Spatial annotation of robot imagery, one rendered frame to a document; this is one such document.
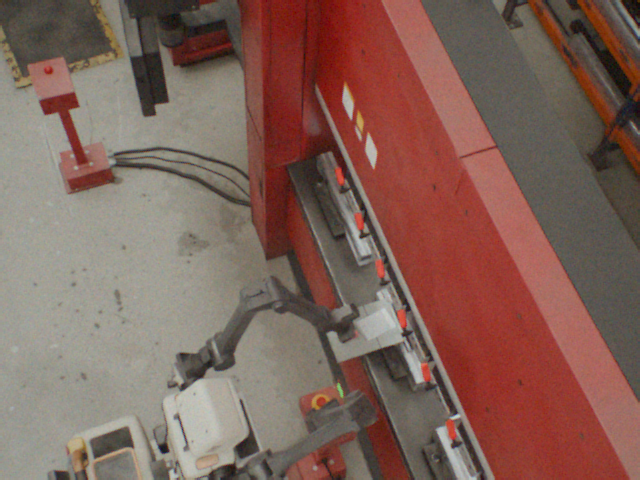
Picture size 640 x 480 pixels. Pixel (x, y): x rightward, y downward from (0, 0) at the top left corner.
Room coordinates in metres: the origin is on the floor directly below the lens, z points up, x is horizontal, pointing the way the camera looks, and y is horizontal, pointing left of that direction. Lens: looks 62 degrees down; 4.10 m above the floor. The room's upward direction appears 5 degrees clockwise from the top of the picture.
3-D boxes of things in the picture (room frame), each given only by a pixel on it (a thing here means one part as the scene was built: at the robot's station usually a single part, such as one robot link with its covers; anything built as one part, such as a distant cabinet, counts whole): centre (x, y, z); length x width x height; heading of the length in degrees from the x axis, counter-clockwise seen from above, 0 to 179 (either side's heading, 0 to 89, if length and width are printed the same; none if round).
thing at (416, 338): (1.15, -0.40, 1.26); 0.15 x 0.09 x 0.17; 25
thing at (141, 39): (2.16, 0.72, 1.42); 0.45 x 0.12 x 0.36; 18
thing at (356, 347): (1.24, -0.20, 1.00); 0.26 x 0.18 x 0.01; 115
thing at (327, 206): (1.83, -0.02, 0.89); 0.30 x 0.05 x 0.03; 25
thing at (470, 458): (0.78, -0.57, 1.26); 0.15 x 0.09 x 0.17; 25
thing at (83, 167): (2.39, 1.25, 0.41); 0.25 x 0.20 x 0.83; 115
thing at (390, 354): (1.25, -0.29, 0.89); 0.30 x 0.05 x 0.03; 25
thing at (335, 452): (0.97, -0.07, 0.06); 0.25 x 0.20 x 0.12; 116
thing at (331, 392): (0.98, -0.10, 0.75); 0.20 x 0.16 x 0.18; 26
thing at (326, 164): (1.80, -0.10, 0.92); 0.50 x 0.06 x 0.10; 25
